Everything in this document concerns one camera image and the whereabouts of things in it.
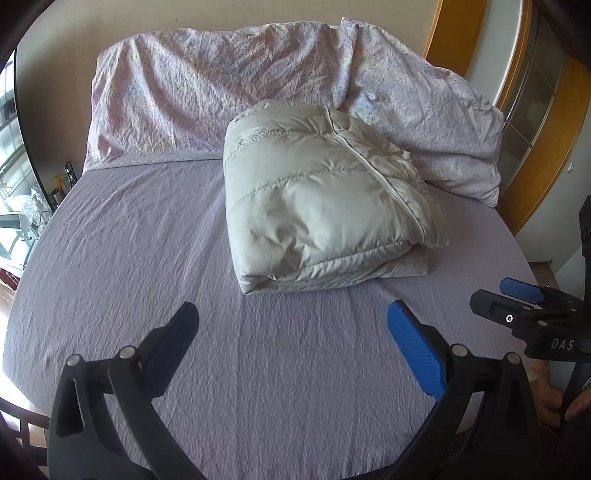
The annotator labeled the dark wooden chair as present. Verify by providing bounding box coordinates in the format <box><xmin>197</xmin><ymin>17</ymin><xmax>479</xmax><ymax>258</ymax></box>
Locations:
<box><xmin>1</xmin><ymin>398</ymin><xmax>50</xmax><ymax>467</ymax></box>

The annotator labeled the lilac crinkled bed sheet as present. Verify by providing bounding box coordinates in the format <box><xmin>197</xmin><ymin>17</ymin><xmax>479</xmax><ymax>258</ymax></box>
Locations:
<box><xmin>3</xmin><ymin>160</ymin><xmax>534</xmax><ymax>479</ymax></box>

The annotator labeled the orange wooden door frame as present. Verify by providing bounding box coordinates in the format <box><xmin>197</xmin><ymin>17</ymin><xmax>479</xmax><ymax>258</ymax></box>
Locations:
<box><xmin>424</xmin><ymin>1</ymin><xmax>590</xmax><ymax>233</ymax></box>

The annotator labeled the cluttered glass side table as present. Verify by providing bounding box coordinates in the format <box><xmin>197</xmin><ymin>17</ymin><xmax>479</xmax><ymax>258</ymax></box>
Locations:
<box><xmin>1</xmin><ymin>155</ymin><xmax>78</xmax><ymax>291</ymax></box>

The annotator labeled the pink speckled left pillow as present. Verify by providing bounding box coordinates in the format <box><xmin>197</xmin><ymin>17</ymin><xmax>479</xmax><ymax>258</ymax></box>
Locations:
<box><xmin>83</xmin><ymin>21</ymin><xmax>358</xmax><ymax>172</ymax></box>

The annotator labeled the beige puffer down jacket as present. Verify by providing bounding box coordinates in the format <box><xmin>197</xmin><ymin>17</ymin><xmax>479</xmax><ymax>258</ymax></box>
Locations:
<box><xmin>222</xmin><ymin>101</ymin><xmax>449</xmax><ymax>295</ymax></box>

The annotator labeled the pink speckled right pillow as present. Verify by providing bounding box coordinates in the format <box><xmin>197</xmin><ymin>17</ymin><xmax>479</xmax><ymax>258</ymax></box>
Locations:
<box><xmin>341</xmin><ymin>18</ymin><xmax>504</xmax><ymax>207</ymax></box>

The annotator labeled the person's right hand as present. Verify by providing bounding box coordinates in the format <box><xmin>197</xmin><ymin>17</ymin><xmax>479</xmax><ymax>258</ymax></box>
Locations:
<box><xmin>530</xmin><ymin>360</ymin><xmax>590</xmax><ymax>430</ymax></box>

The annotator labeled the pink speckled pillow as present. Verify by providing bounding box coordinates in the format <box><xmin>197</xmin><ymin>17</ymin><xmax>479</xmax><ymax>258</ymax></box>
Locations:
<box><xmin>83</xmin><ymin>21</ymin><xmax>358</xmax><ymax>172</ymax></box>
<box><xmin>341</xmin><ymin>18</ymin><xmax>504</xmax><ymax>207</ymax></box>

